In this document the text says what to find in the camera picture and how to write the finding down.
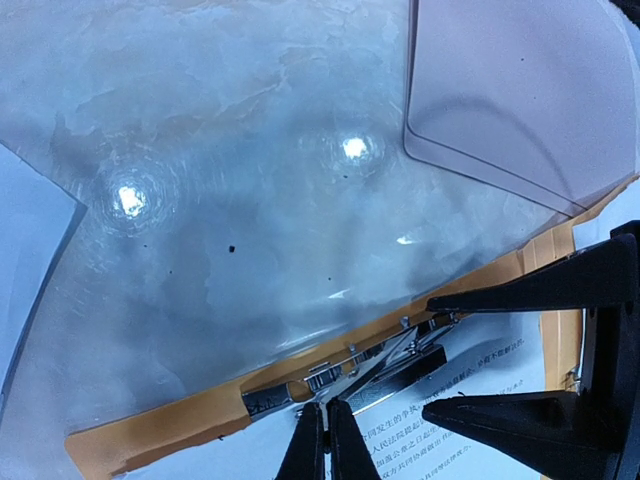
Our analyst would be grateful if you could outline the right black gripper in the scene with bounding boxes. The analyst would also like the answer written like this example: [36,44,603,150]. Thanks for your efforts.
[422,222,639,479]

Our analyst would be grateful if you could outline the translucent grey plastic sheet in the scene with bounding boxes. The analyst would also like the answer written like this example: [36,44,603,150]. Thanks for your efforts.
[404,1,639,216]

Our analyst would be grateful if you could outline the remaining white paper stack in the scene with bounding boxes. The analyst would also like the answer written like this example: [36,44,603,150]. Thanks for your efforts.
[1,146,82,403]

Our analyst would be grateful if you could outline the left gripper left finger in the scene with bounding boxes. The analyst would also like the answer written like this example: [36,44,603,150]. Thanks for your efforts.
[275,403,325,480]

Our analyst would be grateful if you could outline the metal folder cover clip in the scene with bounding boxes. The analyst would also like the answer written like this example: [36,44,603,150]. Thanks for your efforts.
[241,314,458,421]

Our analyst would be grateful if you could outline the white sheet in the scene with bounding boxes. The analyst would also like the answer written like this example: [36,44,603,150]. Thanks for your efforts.
[119,309,551,480]

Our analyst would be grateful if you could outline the stack of printed papers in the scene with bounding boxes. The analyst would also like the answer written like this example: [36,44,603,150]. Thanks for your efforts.
[573,190,639,251]

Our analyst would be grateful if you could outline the orange file folder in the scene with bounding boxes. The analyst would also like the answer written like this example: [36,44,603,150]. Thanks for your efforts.
[65,176,639,479]

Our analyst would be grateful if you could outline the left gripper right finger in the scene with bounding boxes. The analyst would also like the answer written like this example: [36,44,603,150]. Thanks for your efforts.
[327,398,381,480]

